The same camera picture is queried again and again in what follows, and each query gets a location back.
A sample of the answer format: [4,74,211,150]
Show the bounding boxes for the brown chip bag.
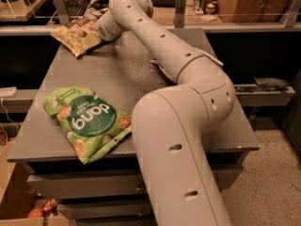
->
[51,8,107,57]

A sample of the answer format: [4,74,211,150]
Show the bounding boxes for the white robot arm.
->
[97,0,235,226]

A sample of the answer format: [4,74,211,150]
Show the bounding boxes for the blue chip bag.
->
[150,47,224,83]

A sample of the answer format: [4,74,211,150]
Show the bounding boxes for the green dang chip bag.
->
[43,86,132,164]

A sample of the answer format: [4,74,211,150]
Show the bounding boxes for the grey drawer cabinet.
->
[8,32,259,226]

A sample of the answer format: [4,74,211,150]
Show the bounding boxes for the black headphones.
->
[90,0,109,10]

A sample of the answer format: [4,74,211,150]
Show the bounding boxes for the cans and jars cluster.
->
[193,0,218,15]

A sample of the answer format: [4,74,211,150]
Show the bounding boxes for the black keyboard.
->
[52,0,91,24]

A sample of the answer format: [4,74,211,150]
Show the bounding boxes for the white power strip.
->
[0,87,17,97]

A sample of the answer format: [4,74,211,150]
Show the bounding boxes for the red snack wrapper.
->
[42,199,58,214]

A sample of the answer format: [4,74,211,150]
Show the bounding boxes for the orange fruit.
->
[27,208,43,218]

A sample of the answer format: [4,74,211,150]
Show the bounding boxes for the cardboard box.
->
[0,141,70,226]

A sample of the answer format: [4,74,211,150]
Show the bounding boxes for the grey metal rail frame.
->
[0,0,301,36]

